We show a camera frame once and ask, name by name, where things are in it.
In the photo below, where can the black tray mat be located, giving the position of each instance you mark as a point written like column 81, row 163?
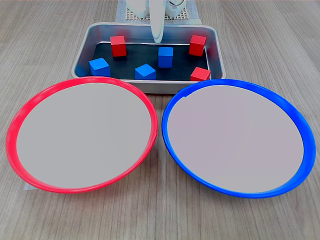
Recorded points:
column 140, row 56

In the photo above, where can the small white tape piece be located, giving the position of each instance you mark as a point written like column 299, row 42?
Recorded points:
column 28, row 187

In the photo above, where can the blue-rimmed white round plate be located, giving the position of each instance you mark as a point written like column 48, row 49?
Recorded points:
column 235, row 140

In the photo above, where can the pale perforated base plate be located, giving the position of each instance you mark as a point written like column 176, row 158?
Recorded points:
column 132, row 17

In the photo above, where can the steel tray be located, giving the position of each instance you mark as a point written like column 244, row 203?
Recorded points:
column 82, row 45

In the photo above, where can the red-rimmed white round plate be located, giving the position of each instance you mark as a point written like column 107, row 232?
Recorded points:
column 82, row 135

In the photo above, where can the translucent white tape strip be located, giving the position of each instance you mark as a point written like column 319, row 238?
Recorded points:
column 194, row 15
column 120, row 12

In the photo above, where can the small blue cube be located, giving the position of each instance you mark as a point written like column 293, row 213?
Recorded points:
column 165, row 58
column 99, row 68
column 145, row 73

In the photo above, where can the small red cube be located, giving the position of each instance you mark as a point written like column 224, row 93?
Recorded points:
column 118, row 47
column 197, row 46
column 200, row 75

